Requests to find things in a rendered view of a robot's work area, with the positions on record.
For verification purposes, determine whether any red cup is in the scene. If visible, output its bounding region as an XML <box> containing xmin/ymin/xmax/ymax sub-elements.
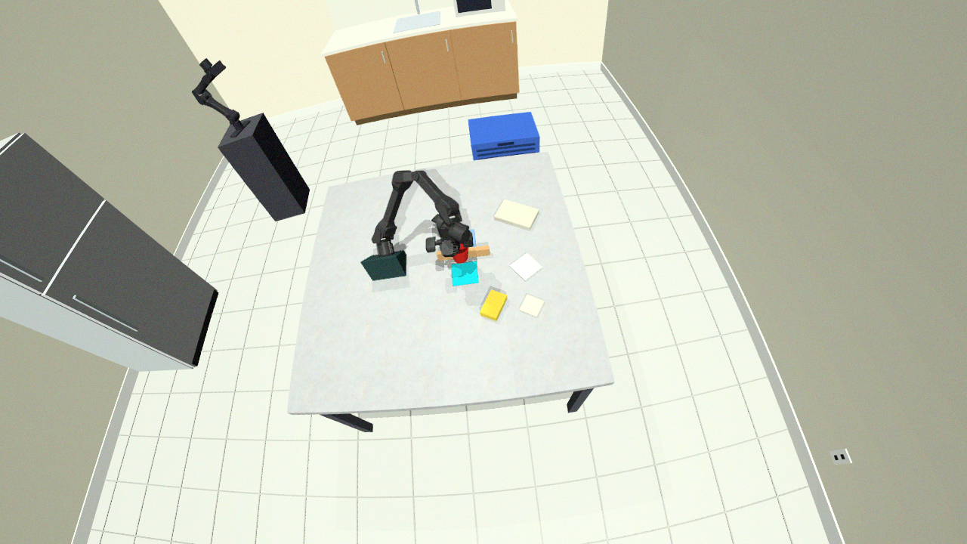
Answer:
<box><xmin>453</xmin><ymin>244</ymin><xmax>468</xmax><ymax>264</ymax></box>

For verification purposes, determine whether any wooden flat bar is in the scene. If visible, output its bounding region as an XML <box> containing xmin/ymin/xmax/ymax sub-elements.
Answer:
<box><xmin>436</xmin><ymin>246</ymin><xmax>490</xmax><ymax>261</ymax></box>

